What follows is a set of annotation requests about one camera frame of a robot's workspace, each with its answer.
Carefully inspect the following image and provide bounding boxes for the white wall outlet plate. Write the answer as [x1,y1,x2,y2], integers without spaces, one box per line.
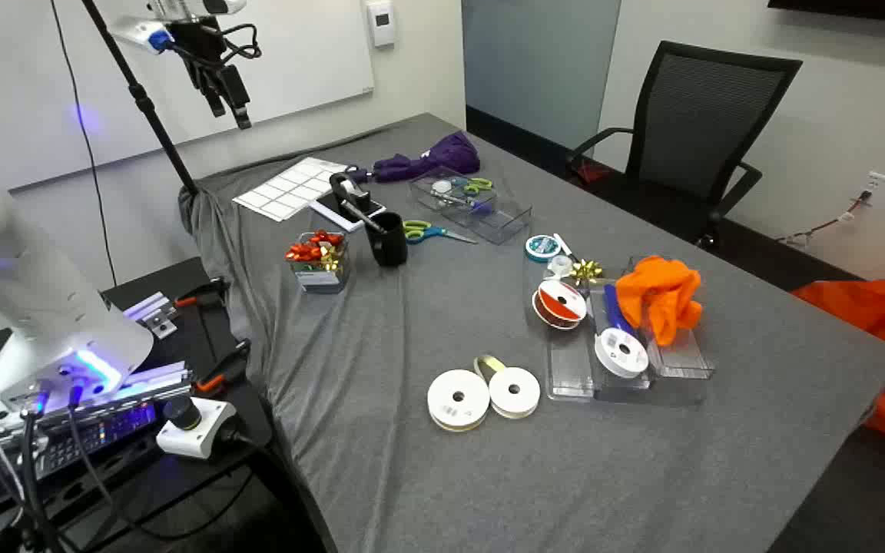
[858,165,885,208]

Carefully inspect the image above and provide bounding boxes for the clear divided tray container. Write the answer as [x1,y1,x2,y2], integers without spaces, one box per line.
[408,171,535,245]

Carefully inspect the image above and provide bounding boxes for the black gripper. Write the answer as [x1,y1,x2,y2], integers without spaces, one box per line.
[174,14,257,132]

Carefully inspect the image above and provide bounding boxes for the grey tablecloth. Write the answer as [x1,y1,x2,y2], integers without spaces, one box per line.
[174,110,885,553]

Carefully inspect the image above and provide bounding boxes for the white flat box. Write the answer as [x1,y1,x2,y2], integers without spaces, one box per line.
[306,188,375,238]

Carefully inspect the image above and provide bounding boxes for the black mug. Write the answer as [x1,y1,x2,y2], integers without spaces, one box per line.
[363,206,410,269]

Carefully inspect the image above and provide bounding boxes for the black wall television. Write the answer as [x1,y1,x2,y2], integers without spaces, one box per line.
[765,0,885,28]

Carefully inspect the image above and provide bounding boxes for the silver robot base electronics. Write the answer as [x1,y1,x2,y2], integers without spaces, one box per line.
[0,351,192,485]

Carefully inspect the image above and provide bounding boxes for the black tripod pole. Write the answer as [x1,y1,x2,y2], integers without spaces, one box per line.
[80,0,207,203]

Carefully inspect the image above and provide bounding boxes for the thin black hanging cable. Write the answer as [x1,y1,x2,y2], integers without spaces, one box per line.
[47,0,120,291]

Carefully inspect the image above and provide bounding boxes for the white emergency stop box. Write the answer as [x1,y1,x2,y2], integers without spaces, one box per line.
[152,392,239,461]

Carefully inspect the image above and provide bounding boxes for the black wall cable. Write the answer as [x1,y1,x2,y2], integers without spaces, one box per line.
[777,188,876,253]

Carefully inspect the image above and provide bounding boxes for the large white ribbon spool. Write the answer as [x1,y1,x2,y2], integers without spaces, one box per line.
[425,367,494,435]

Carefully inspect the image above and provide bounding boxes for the red ribbon spool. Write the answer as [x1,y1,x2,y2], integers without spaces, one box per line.
[529,276,593,336]

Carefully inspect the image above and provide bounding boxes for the box of red bows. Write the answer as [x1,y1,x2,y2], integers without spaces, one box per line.
[282,226,349,294]

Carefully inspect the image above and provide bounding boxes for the small clear tape dispenser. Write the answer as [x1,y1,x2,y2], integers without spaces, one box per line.
[547,250,581,283]

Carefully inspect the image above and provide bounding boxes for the purple folded umbrella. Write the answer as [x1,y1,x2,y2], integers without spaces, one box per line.
[345,128,484,188]

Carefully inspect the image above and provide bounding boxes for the black robot stand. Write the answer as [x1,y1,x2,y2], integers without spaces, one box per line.
[0,255,306,553]

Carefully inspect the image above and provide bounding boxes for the white wall thermostat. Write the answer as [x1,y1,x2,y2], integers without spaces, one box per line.
[363,0,398,52]

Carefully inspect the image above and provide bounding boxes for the white label sheets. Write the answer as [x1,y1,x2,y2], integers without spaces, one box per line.
[231,153,347,224]

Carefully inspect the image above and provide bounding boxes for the black office chair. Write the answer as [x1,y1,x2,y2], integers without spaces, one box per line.
[561,39,805,250]

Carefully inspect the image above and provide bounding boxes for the black tape dispenser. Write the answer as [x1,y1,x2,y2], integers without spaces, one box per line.
[316,165,390,226]

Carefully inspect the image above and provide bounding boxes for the clear compartment organizer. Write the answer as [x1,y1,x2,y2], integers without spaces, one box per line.
[542,281,716,406]

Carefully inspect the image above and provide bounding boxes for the white ribbon spool with barcode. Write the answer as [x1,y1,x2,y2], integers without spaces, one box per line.
[590,327,655,382]

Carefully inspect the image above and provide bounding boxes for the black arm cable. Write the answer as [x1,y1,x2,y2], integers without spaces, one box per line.
[217,17,266,68]

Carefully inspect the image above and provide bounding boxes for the white whiteboard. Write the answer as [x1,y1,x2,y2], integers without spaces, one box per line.
[0,0,377,195]

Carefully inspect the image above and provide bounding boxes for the gold gift bow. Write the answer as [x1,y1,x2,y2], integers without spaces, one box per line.
[561,255,607,291]

